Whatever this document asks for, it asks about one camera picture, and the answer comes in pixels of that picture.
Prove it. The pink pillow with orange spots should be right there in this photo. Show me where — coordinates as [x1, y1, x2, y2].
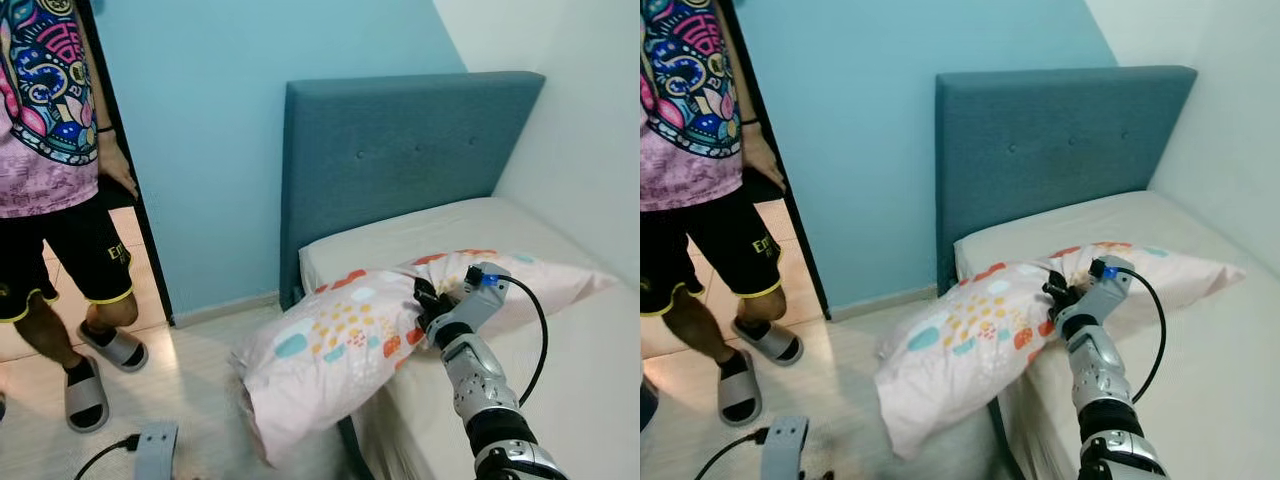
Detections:
[875, 240, 1249, 461]
[232, 248, 619, 469]

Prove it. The teal upholstered headboard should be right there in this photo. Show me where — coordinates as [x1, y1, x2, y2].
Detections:
[280, 70, 546, 311]
[935, 65, 1198, 296]

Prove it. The mattress with beige sheet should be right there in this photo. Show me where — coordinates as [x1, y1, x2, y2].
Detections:
[298, 197, 641, 480]
[953, 190, 1280, 480]

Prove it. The grey slide sandal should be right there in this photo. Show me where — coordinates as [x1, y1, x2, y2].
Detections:
[730, 316, 804, 367]
[716, 350, 764, 427]
[80, 320, 150, 374]
[64, 358, 111, 434]

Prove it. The person in black shorts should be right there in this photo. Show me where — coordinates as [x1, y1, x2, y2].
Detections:
[0, 0, 141, 401]
[640, 0, 791, 386]

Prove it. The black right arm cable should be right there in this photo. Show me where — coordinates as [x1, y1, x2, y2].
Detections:
[1110, 265, 1170, 401]
[490, 275, 550, 406]

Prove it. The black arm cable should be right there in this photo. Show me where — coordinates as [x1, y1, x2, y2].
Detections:
[490, 275, 550, 406]
[1110, 265, 1170, 401]
[73, 433, 141, 480]
[693, 428, 769, 480]

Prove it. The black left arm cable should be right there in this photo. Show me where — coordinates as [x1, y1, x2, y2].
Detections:
[693, 428, 769, 480]
[73, 433, 141, 480]

